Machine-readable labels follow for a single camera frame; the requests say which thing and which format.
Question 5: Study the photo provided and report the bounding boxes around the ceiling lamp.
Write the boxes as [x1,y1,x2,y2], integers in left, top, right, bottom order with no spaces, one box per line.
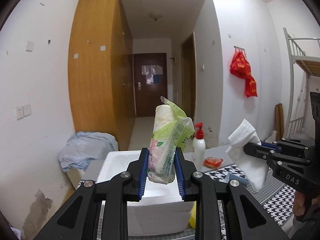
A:
[149,11,163,22]

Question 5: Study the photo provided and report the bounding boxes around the light blue cloth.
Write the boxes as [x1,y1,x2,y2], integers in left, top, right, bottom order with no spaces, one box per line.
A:
[58,131,119,172]

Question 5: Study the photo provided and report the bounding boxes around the red snack packet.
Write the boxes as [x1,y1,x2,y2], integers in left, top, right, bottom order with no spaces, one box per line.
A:
[203,157,223,169]

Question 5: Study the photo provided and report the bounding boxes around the white metal bunk bed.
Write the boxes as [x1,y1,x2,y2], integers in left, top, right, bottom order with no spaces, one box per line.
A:
[283,28,319,137]

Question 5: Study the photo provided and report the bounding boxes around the white foam box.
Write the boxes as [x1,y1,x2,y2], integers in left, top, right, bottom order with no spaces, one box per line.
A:
[97,151,194,237]

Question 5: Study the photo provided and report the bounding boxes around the right hand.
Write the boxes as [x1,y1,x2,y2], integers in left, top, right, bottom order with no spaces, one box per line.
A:
[293,191,319,222]

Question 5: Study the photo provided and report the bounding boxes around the red plastic bag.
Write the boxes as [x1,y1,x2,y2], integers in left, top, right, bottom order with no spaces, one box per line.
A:
[229,49,258,98]

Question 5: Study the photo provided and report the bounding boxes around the green tissue pack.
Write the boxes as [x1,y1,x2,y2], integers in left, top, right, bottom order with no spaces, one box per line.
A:
[148,96,194,184]

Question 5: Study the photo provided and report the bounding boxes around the white tissue paper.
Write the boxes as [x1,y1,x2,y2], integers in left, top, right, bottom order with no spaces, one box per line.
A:
[225,119,270,191]

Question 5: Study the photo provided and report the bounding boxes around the blue face mask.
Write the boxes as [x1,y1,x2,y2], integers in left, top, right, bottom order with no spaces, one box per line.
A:
[225,173,250,186]

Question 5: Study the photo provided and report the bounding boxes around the wooden planks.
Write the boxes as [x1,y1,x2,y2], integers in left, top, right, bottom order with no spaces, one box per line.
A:
[274,103,284,140]

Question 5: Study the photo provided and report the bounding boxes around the white lotion pump bottle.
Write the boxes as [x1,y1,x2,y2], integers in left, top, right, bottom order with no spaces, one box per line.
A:
[191,122,206,170]

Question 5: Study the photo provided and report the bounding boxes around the dark brown door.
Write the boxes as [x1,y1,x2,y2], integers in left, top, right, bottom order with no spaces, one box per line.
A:
[133,53,168,118]

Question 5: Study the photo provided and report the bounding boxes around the wall socket panel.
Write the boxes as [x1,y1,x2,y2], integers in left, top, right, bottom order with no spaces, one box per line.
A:
[16,104,32,120]

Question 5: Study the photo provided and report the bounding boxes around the houndstooth table mat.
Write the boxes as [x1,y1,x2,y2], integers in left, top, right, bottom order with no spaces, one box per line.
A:
[203,164,295,231]

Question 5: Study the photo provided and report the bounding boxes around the wooden wardrobe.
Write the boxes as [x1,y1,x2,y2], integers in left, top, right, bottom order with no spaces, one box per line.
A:
[68,0,136,150]

